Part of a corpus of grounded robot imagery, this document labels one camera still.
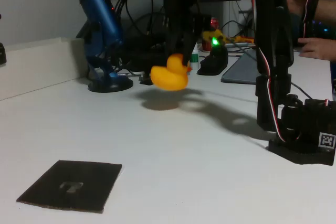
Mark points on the white raised shelf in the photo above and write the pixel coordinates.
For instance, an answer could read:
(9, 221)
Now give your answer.
(39, 64)

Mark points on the person's right hand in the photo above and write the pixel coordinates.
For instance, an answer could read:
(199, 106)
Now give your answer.
(296, 5)

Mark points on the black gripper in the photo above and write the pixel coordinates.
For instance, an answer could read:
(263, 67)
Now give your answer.
(181, 25)

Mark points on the person's right forearm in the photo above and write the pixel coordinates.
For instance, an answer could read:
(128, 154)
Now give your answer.
(326, 9)

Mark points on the grey tablet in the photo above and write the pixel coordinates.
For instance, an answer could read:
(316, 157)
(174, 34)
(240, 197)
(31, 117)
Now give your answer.
(239, 72)

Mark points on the blue desk microphone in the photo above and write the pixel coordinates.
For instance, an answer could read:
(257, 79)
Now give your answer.
(102, 19)

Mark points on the yellow gripper camera green light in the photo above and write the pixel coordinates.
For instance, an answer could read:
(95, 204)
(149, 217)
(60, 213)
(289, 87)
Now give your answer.
(210, 35)

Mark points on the black white marker tag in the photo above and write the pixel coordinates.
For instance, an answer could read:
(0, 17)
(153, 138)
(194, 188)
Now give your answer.
(327, 140)

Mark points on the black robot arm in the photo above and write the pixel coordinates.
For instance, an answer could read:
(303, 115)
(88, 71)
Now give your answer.
(270, 24)

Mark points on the black audio equipment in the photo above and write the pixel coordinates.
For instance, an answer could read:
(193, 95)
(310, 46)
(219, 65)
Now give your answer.
(141, 56)

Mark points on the black cardboard square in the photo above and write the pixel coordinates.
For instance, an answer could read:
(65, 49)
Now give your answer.
(86, 179)

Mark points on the yellow rubber duck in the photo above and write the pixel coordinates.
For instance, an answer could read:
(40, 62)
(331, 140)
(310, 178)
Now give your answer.
(168, 79)

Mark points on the flat black plate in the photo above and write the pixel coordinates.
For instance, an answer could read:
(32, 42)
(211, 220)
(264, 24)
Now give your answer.
(144, 81)

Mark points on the person's left hand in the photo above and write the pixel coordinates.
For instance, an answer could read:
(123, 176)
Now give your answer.
(321, 48)

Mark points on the black rounded desk object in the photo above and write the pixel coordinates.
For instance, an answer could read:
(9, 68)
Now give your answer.
(212, 64)

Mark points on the yellow orange hand tool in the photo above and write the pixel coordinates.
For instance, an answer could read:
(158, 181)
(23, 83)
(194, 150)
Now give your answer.
(242, 40)

